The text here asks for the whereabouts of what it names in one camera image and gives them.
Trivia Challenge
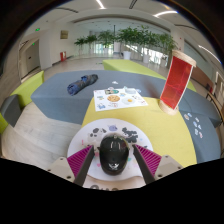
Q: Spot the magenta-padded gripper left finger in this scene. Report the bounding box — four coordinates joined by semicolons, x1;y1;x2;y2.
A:
46;144;96;187

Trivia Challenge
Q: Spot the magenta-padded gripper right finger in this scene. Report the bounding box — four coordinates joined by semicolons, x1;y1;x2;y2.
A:
132;143;185;186

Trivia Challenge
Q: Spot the black computer mouse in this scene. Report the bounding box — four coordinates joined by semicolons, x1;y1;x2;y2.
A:
98;133;130;177

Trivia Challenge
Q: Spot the white round cartoon mouse pad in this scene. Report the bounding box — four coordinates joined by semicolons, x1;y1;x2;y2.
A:
66;118;155;192

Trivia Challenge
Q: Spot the grey upholstered bench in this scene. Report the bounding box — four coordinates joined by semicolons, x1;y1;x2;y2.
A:
181;111;223;164
30;69;168;126
178;96;223;128

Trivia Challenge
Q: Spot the white sticker sheet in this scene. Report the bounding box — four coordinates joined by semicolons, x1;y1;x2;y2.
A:
93;87;149;112

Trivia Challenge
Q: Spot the folded dark blue umbrella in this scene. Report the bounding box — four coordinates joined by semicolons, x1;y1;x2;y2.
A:
66;73;99;97

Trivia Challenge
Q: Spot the dark grey seat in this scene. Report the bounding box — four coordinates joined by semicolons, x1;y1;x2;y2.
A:
0;94;23;128

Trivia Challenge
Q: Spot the red cylinder with wooden caps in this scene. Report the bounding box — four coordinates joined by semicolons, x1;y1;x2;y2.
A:
158;49;198;116

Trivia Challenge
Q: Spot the wooden framed chair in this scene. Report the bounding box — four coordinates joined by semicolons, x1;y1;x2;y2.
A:
205;91;224;124

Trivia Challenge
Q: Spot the lime green upholstered bench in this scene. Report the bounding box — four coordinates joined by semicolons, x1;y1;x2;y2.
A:
102;58;198;93
0;69;45;134

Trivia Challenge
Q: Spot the group of potted plants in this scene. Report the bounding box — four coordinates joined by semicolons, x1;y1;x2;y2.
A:
73;25;179;68

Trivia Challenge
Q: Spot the group of ceiling light strips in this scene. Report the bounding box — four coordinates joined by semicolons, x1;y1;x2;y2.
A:
95;0;223;64

